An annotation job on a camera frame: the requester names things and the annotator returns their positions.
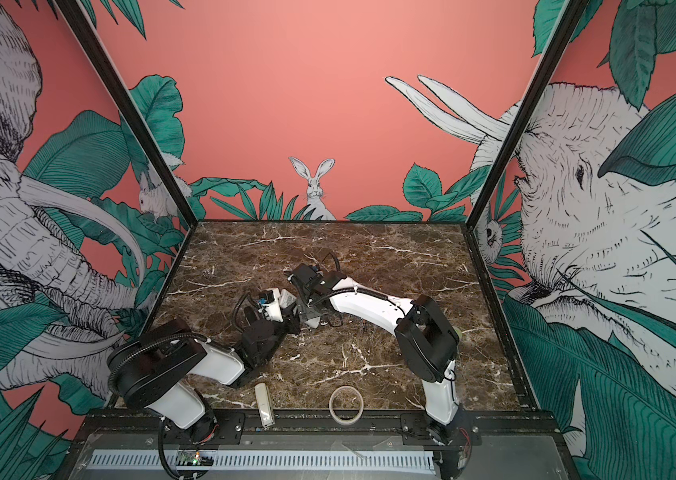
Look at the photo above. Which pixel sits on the black frame post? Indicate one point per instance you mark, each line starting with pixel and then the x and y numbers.
pixel 570 17
pixel 86 36

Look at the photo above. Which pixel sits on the white remote control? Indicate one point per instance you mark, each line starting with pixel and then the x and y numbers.
pixel 308 315

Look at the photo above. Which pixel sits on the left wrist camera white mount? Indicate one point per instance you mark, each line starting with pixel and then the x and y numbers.
pixel 269 305

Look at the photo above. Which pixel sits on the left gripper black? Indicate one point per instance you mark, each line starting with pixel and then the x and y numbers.
pixel 291 324

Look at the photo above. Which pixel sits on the black front mounting rail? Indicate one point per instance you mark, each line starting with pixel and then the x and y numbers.
pixel 414 426

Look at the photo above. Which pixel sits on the left black frame post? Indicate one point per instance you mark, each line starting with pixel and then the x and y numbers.
pixel 86 36

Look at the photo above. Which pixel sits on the white remote battery cover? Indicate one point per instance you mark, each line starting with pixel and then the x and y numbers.
pixel 264 405

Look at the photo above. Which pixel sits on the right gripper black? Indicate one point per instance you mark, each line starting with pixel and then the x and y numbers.
pixel 309 300

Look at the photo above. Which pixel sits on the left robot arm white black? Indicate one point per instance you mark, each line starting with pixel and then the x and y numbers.
pixel 148 372

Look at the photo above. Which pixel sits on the right black frame post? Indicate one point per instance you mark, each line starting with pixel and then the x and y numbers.
pixel 570 17

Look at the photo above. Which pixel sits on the small circuit board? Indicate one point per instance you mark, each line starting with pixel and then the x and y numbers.
pixel 195 459

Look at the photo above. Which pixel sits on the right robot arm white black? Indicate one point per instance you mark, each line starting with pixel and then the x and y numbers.
pixel 427 340

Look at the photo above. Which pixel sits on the white ventilation grille strip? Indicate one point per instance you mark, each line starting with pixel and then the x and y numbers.
pixel 418 462

